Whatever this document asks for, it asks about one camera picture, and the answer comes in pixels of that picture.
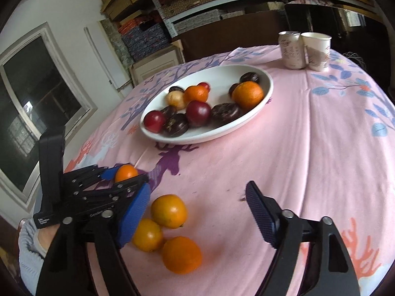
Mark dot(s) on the white metal shelf rack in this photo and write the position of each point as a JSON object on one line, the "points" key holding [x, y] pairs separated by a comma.
{"points": [[158, 3]]}

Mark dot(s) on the pale yellow tomato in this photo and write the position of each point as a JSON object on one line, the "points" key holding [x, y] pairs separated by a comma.
{"points": [[176, 99]]}

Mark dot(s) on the beige framed board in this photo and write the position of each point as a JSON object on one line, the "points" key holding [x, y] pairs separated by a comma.
{"points": [[154, 66]]}

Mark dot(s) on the orange yellow tomato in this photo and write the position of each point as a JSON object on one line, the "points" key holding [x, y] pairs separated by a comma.
{"points": [[169, 211], [147, 235], [182, 254]]}

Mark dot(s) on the white paper cup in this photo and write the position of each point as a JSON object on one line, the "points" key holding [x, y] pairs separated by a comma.
{"points": [[317, 54]]}

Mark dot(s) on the large dark water chestnut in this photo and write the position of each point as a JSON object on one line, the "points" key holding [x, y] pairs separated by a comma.
{"points": [[225, 112]]}

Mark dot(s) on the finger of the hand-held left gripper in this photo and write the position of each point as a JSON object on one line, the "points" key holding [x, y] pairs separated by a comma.
{"points": [[108, 172], [129, 184]]}

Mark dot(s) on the large mandarin orange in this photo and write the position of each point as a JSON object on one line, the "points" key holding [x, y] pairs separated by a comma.
{"points": [[247, 95]]}

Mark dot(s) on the small red plum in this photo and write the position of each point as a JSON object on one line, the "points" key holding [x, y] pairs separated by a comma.
{"points": [[205, 87]]}

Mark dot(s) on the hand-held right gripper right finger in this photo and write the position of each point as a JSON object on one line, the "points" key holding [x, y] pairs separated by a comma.
{"points": [[260, 214]]}

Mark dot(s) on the grey marble slab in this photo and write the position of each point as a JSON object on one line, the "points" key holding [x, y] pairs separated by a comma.
{"points": [[114, 43]]}

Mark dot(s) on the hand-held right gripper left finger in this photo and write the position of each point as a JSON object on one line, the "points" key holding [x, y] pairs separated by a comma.
{"points": [[135, 214]]}

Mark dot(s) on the white framed window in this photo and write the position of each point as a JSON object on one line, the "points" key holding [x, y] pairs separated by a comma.
{"points": [[40, 98]]}

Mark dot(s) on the pink printed tablecloth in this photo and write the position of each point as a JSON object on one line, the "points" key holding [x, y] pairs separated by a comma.
{"points": [[293, 145]]}

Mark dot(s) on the white leaning strip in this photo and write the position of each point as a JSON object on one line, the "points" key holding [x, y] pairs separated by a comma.
{"points": [[101, 58]]}

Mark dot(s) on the white plate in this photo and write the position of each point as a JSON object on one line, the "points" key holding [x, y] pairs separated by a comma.
{"points": [[213, 131]]}

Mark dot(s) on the stack of blue patterned boxes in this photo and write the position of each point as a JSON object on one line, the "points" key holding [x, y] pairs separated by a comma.
{"points": [[145, 40]]}

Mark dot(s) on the dark brown board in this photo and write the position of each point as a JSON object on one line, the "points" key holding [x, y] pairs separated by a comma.
{"points": [[222, 37]]}

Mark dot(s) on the person's left forearm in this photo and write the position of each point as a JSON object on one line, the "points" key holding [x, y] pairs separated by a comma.
{"points": [[29, 246]]}

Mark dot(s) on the pale drink can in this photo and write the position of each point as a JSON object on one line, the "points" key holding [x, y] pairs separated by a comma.
{"points": [[291, 51]]}

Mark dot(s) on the stack of woven flat boxes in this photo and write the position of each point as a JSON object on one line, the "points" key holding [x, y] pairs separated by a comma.
{"points": [[191, 4]]}

